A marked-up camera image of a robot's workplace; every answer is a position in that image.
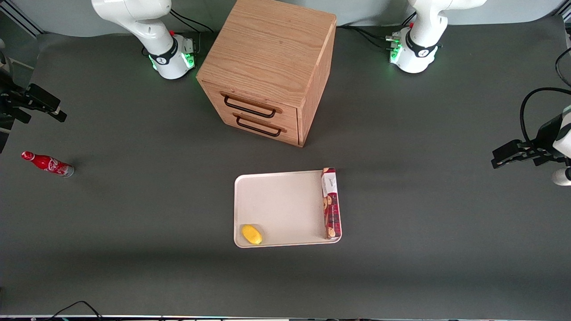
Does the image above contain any black right arm base cable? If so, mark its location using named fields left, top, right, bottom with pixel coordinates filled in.
left=170, top=8, right=215, bottom=34

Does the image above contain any short black drawer handle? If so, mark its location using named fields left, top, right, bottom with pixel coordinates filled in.
left=235, top=116, right=283, bottom=137

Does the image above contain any black arm base cable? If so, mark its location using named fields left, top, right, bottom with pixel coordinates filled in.
left=337, top=25, right=402, bottom=50
left=170, top=8, right=215, bottom=34

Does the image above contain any cream plastic tray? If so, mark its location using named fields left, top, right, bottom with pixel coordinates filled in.
left=234, top=170, right=343, bottom=248

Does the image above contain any thin black hanging cable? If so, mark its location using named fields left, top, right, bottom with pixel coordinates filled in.
left=555, top=47, right=571, bottom=88

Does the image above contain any black left wrist cable loop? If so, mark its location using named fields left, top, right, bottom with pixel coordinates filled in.
left=519, top=87, right=571, bottom=148

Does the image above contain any black left arm base cable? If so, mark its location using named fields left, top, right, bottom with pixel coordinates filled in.
left=337, top=25, right=402, bottom=50

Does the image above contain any aluminium frame rail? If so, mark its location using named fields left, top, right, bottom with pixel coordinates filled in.
left=0, top=0, right=45, bottom=38

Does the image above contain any dark grey table mat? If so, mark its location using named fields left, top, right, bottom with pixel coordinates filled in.
left=0, top=16, right=571, bottom=318

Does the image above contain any wooden two-drawer cabinet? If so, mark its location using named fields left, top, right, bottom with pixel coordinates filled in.
left=196, top=0, right=337, bottom=148

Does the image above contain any long black drawer handle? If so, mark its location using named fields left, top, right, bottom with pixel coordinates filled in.
left=223, top=95, right=277, bottom=119

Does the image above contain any yellow lemon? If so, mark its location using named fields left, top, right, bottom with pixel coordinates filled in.
left=241, top=224, right=263, bottom=245

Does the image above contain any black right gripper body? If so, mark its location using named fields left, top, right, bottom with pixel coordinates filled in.
left=0, top=67, right=30, bottom=132

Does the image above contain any red coke bottle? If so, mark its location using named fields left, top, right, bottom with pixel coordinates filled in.
left=21, top=151, right=74, bottom=178

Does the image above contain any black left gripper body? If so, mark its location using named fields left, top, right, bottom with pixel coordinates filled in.
left=533, top=114, right=565, bottom=166

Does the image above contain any black cable at table edge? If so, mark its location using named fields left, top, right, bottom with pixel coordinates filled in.
left=45, top=300, right=104, bottom=321

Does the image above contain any red cookie box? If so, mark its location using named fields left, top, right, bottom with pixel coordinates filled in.
left=321, top=167, right=342, bottom=240

